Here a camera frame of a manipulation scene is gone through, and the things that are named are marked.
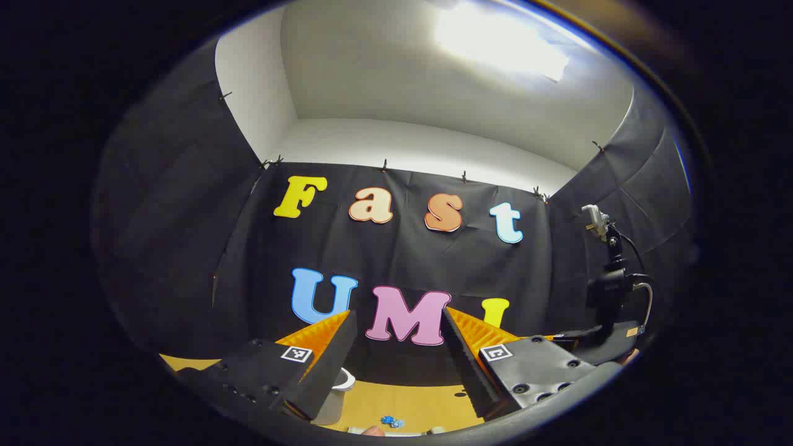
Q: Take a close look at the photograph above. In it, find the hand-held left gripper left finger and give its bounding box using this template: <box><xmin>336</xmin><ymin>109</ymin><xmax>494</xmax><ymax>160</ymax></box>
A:
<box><xmin>177</xmin><ymin>308</ymin><xmax>359</xmax><ymax>423</ymax></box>

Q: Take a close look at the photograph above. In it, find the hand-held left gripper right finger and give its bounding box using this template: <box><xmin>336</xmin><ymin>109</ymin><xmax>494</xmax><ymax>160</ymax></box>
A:
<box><xmin>442</xmin><ymin>305</ymin><xmax>597</xmax><ymax>423</ymax></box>

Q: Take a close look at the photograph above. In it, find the white garbage bin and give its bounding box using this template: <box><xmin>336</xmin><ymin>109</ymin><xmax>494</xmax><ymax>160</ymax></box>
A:
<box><xmin>310</xmin><ymin>368</ymin><xmax>357</xmax><ymax>426</ymax></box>

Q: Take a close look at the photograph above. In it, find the wooden desktop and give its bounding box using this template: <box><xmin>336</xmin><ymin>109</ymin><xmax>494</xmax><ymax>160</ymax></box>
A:
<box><xmin>158</xmin><ymin>353</ymin><xmax>491</xmax><ymax>435</ymax></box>

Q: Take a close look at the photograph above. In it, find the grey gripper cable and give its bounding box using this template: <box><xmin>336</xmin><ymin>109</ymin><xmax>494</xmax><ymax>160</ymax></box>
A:
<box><xmin>631</xmin><ymin>282</ymin><xmax>655</xmax><ymax>336</ymax></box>

